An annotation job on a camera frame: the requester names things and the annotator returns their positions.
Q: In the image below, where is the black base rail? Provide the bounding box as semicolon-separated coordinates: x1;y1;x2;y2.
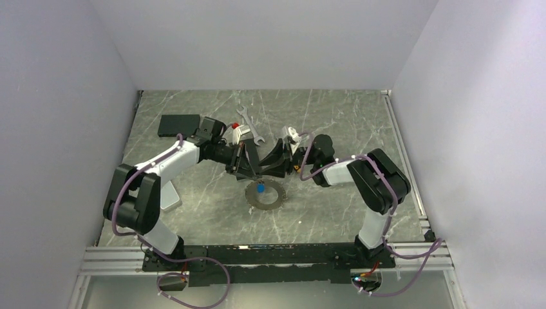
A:
142;242;395;287

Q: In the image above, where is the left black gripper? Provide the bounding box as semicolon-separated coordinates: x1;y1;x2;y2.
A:
210;141;257;180

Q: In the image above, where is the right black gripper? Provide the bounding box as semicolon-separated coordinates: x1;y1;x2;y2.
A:
258;139;319;179

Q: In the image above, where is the black flat pad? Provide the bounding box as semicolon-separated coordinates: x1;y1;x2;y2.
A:
157;114;201;138

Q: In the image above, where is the grey rectangular box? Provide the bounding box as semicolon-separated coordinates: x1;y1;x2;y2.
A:
160;181;182;212

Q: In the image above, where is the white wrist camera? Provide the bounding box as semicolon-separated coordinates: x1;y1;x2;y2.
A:
231;122;250;145
281;126;301;152

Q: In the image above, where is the silver open-end wrench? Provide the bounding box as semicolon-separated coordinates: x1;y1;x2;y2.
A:
236;106;265;146

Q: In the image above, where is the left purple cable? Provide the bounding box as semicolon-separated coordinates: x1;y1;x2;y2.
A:
111;133;231;308

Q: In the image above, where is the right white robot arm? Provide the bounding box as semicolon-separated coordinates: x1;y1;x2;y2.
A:
258;134;411;267

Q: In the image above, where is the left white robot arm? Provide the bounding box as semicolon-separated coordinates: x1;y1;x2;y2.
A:
103;117;260;270

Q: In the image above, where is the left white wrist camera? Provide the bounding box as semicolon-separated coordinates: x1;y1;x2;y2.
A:
231;122;250;145

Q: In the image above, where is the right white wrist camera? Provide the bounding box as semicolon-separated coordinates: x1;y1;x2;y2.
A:
281;126;301;152

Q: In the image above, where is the large grey key ring disc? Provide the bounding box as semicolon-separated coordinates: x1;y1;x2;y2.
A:
245;179;287;211

